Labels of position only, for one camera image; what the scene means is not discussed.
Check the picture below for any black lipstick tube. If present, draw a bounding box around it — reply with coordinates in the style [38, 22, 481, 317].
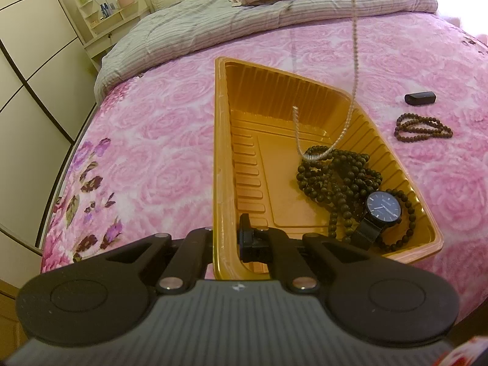
[404, 91, 437, 106]

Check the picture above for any pink rose blanket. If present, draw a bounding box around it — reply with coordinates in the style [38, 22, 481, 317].
[40, 9, 488, 336]

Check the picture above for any pearl bead string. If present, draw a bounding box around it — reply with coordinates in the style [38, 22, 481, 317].
[292, 0, 363, 161]

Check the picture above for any black wristwatch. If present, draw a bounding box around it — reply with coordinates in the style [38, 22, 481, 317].
[349, 191, 403, 251]

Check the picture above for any brown small-bead wrap bracelet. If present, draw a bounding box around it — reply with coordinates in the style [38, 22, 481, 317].
[394, 112, 454, 144]

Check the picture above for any large-bead dark bracelet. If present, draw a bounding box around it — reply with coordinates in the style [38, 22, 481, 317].
[375, 188, 417, 254]

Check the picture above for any red patterned cloth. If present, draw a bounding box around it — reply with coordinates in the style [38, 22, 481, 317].
[446, 333, 488, 366]

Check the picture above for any cream vanity shelf unit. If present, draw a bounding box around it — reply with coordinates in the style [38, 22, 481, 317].
[74, 0, 149, 71]

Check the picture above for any long dark bead necklace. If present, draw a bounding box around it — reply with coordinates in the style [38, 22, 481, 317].
[296, 145, 383, 245]

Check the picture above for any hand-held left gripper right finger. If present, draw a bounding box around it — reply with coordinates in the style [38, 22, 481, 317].
[238, 213, 367, 294]

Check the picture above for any orange plastic tray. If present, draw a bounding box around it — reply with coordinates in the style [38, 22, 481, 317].
[213, 56, 445, 281]

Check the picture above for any cream wardrobe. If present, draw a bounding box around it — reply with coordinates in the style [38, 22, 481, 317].
[0, 0, 100, 260]

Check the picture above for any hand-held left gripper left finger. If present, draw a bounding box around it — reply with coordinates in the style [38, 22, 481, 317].
[103, 228, 215, 294]

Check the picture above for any striped quilt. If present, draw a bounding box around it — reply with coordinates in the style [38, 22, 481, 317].
[93, 0, 439, 100]

